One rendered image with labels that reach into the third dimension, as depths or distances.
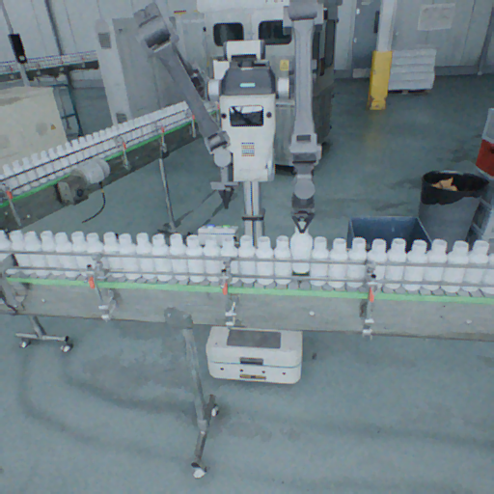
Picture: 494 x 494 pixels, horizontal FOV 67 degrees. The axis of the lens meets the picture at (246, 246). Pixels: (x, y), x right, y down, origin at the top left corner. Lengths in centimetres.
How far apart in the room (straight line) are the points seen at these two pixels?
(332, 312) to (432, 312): 32
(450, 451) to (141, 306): 158
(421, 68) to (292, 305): 960
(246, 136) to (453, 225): 203
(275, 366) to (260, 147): 115
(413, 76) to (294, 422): 937
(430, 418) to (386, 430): 25
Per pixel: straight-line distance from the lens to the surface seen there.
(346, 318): 132
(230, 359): 210
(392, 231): 191
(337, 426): 213
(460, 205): 317
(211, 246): 123
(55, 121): 545
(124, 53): 708
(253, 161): 169
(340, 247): 119
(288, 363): 207
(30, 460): 233
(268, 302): 128
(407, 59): 1047
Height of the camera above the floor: 177
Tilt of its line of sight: 32 degrees down
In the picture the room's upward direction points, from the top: 3 degrees counter-clockwise
